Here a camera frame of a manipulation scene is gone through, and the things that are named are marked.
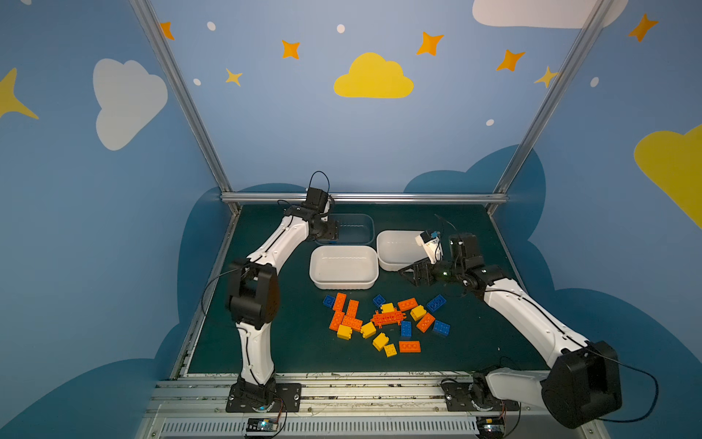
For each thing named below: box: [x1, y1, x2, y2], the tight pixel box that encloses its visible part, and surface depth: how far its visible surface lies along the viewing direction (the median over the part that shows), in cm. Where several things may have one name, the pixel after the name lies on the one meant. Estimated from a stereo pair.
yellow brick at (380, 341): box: [372, 331, 390, 352], surface depth 85 cm
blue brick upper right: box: [426, 294, 447, 313], surface depth 94 cm
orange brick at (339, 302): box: [332, 292, 348, 312], surface depth 95 cm
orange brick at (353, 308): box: [346, 299, 360, 319], surface depth 93 cm
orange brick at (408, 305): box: [397, 297, 418, 312], surface depth 94 cm
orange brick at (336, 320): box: [329, 310, 345, 332], surface depth 90 cm
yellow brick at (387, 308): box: [381, 302, 396, 314], surface depth 92 cm
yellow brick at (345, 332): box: [336, 324, 353, 341], surface depth 86 cm
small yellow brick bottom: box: [383, 342, 398, 358], surface depth 84 cm
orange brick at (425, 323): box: [415, 312, 437, 333], surface depth 90 cm
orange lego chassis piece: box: [371, 309, 407, 329], surface depth 90 cm
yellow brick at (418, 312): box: [410, 304, 427, 322], surface depth 91 cm
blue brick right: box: [433, 320, 451, 337], surface depth 88 cm
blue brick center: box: [401, 320, 413, 337], surface depth 88 cm
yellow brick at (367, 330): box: [360, 321, 377, 340], surface depth 87 cm
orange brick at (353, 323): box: [341, 315, 363, 332], surface depth 88 cm
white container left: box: [308, 245, 380, 290], surface depth 102 cm
